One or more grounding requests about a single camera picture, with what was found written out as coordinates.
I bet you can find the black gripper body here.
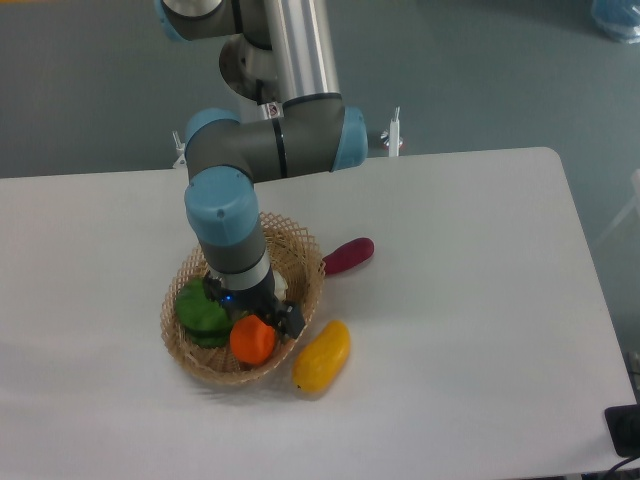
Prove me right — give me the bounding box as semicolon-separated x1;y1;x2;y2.
202;272;279;324

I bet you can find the orange toy fruit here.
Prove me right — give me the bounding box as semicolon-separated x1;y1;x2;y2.
229;315;276;365

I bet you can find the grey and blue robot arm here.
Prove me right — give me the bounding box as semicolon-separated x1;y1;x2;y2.
155;1;368;338

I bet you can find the woven bamboo basket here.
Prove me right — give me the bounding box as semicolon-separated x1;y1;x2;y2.
160;212;325;385

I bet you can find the white toy garlic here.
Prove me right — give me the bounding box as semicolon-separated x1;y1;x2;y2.
272;270;288;302

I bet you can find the green toy cabbage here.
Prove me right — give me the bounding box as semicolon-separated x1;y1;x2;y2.
174;278;233;348

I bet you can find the yellow toy mango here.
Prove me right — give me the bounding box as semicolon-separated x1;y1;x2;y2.
292;320;351;394

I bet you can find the purple toy sweet potato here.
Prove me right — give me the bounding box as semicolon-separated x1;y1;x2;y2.
323;237;375;276

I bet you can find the black device at table edge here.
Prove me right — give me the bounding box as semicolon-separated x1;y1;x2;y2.
604;404;639;457

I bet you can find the blue plastic bag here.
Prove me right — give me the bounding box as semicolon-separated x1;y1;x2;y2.
591;0;639;44

